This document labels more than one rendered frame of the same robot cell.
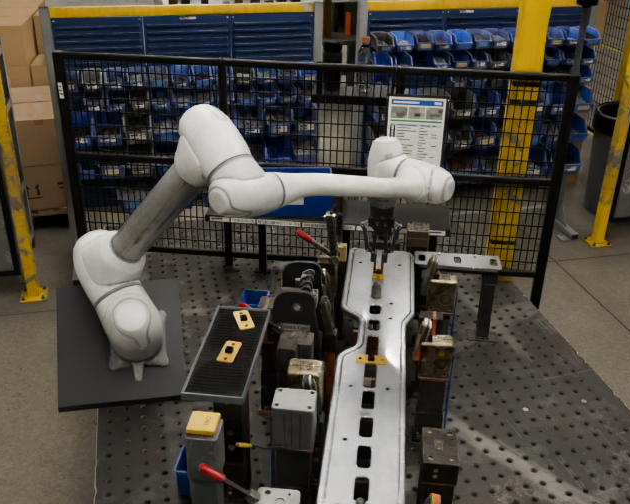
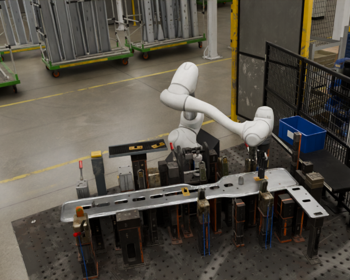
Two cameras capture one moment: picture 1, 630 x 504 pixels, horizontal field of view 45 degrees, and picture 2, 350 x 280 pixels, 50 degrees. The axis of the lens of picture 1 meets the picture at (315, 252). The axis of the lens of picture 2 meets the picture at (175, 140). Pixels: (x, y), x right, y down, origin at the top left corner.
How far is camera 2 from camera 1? 2.25 m
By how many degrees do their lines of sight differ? 65
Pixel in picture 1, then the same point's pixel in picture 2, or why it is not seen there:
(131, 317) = (171, 136)
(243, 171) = (171, 89)
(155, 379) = (186, 169)
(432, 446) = (126, 213)
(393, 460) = (120, 208)
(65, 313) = not seen: hidden behind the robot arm
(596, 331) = not seen: outside the picture
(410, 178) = (239, 125)
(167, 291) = (213, 143)
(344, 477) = (108, 200)
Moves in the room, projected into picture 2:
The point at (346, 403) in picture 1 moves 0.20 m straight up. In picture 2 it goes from (151, 191) to (148, 162)
